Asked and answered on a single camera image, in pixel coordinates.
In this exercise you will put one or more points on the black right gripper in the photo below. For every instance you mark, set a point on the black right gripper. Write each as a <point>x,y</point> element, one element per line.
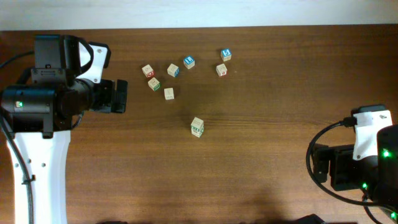
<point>321,163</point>

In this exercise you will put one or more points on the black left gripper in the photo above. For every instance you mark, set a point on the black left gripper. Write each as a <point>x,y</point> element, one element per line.
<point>106,91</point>

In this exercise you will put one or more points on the green R wooden block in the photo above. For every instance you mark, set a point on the green R wooden block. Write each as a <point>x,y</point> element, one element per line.
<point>197,127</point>

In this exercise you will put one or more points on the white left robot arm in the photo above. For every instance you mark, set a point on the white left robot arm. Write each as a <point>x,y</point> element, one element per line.
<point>37,120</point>

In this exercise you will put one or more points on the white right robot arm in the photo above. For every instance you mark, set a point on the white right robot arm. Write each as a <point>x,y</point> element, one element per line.
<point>384,195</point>

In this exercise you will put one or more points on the red Q wooden block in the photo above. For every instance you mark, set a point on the red Q wooden block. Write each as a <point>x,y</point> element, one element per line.
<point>148,71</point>

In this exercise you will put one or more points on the green letter wooden block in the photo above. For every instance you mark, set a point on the green letter wooden block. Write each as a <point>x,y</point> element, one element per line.
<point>154,84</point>

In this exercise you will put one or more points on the plain faced wooden block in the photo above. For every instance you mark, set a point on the plain faced wooden block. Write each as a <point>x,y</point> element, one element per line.
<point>169,93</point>

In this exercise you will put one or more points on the blue H wooden block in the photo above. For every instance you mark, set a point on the blue H wooden block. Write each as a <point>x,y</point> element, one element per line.
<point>173,70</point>

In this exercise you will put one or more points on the blue L wooden block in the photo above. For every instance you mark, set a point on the blue L wooden block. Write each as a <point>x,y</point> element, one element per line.
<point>189,62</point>

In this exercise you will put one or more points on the red 9 wooden block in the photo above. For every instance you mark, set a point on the red 9 wooden block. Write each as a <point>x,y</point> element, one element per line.
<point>221,70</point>

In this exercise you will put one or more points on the blue 5 wooden block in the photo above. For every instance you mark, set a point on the blue 5 wooden block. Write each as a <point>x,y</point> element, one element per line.
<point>226,54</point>

